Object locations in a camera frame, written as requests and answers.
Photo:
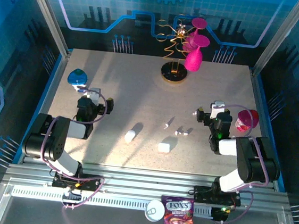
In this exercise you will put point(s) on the white earbud charging case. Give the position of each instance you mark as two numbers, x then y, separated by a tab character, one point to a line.
164	147
130	136

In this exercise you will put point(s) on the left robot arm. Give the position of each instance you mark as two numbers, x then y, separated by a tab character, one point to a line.
57	145

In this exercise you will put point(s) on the pink plastic cup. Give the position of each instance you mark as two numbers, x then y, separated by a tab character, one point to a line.
246	118

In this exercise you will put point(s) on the blue and white cup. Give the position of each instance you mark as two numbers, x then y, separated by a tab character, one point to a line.
77	77

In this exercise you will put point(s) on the opaque pink wine glass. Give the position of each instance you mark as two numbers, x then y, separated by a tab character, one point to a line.
193	60

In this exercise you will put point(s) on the purple Fox's candy bag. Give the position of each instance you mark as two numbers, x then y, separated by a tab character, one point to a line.
179	219

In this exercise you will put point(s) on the white can lid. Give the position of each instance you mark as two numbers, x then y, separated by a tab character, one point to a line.
154	211

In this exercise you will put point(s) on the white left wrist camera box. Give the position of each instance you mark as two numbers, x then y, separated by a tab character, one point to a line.
94	95

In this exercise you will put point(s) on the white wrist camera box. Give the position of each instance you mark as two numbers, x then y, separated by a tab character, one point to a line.
217	107
94	95

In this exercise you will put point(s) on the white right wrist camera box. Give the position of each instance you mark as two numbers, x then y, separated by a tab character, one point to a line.
217	107

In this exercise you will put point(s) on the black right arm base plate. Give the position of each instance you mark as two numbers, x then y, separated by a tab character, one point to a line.
202	193

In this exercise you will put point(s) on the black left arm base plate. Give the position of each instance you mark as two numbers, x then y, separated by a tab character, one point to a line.
91	182

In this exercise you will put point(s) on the aluminium mounting rail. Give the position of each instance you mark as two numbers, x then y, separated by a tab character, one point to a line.
145	181

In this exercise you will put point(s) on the aluminium frame post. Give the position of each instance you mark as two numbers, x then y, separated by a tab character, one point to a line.
277	37
46	13

